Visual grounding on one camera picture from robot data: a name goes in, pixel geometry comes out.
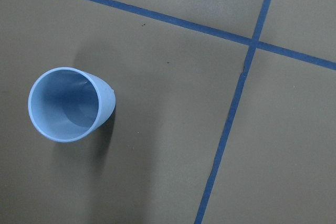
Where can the blue plastic cup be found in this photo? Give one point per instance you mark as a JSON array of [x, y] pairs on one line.
[[66, 104]]

